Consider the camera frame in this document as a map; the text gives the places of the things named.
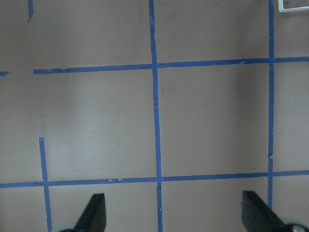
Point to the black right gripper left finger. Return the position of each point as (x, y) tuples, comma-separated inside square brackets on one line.
[(93, 218)]

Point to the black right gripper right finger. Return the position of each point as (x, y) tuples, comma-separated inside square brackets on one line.
[(257, 216)]

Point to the white wire cup rack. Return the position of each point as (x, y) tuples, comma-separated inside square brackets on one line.
[(287, 6)]

